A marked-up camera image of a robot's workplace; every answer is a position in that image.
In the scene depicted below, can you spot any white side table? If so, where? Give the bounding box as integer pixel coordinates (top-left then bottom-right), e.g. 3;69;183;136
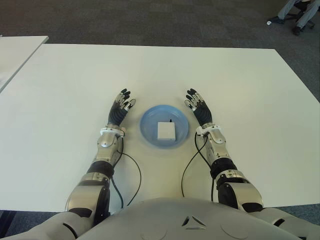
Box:
0;35;49;94

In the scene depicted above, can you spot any thin black cable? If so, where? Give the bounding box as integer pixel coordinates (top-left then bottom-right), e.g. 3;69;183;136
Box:
117;136;142;206
181;133;208;198

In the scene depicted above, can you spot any blue plate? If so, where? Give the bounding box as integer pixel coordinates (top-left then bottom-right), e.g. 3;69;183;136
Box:
139;104;190;149

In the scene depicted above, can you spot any white charger block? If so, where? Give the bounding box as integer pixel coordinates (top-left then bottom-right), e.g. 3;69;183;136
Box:
157;119;177;141

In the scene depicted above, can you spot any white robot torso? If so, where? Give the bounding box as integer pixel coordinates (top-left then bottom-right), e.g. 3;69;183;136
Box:
82;196;298;240

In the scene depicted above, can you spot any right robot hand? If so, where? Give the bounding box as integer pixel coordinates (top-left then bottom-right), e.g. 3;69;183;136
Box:
184;87;215;128

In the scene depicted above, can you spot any black office chair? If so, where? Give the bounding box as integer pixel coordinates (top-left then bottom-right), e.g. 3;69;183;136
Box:
268;0;316;30

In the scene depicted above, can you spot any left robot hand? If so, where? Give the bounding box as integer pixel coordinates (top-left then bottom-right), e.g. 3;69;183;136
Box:
107;87;137;127

